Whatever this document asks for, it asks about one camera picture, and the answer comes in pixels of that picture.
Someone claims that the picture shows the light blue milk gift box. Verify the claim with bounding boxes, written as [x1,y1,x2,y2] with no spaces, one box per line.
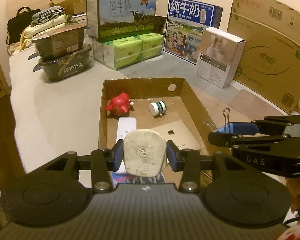
[85,0,158,43]

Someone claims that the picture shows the dark blue milk carton box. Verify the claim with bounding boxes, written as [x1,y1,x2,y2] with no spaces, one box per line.
[163,0,225,66]

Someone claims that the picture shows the small brown cardboard box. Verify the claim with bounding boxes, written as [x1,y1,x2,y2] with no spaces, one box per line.
[49,0,93,15]

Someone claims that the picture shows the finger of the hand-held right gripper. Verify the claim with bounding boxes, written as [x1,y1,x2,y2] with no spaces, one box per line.
[226,115,300,135]
[207,131,291,151]

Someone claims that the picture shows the black laptop bag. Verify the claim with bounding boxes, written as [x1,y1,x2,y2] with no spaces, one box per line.
[6,7,41,46]

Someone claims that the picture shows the blue binder clip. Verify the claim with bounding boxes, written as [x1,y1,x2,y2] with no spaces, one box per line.
[203,107,237,134]

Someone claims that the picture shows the red round toy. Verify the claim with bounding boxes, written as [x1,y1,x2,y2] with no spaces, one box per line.
[105,91,135,116]

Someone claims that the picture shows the gold square plate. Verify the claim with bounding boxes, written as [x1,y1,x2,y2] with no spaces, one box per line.
[149,119,201,166]

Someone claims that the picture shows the red and white clothing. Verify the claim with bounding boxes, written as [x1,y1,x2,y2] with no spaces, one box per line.
[274,226,300,240]

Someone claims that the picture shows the person's right hand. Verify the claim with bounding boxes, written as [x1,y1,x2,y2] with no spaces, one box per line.
[286,177,300,213]

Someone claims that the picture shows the white product box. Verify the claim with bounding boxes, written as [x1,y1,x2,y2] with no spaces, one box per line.
[193,27,246,90]

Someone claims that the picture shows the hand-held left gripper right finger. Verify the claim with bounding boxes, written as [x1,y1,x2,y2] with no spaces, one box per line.
[166,140,244,194]

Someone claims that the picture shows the white bottle with green band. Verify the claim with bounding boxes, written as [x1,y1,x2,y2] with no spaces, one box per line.
[148,100,167,117]

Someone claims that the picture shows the black instant meal bowl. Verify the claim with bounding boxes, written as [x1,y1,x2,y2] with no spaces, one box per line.
[31,25,88,62]
[38,43,93,82]

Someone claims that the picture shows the blue tissue packet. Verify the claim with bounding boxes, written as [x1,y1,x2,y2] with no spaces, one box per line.
[109,172,166,185]

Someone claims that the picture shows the white fused plug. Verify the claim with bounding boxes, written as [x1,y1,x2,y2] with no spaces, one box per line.
[122,128,168,178]

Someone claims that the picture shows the white remote control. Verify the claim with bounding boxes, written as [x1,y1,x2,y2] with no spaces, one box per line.
[116,117,138,173]

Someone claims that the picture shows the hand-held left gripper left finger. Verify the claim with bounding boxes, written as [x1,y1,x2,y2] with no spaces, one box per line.
[43,138,125,194]

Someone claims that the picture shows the folded grey towels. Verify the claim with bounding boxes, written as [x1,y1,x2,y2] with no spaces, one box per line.
[31,6,66,26]

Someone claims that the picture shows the shallow cardboard tray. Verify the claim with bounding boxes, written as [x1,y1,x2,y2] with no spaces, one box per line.
[98,77,216,186]

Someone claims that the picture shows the green tissue pack bundle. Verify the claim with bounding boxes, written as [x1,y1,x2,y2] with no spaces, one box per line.
[89,32,165,71]

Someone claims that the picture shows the dark green box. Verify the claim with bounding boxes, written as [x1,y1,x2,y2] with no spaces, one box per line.
[155,16,170,33]

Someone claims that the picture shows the large brown cardboard box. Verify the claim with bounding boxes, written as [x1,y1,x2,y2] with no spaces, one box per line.
[226,0,300,116]

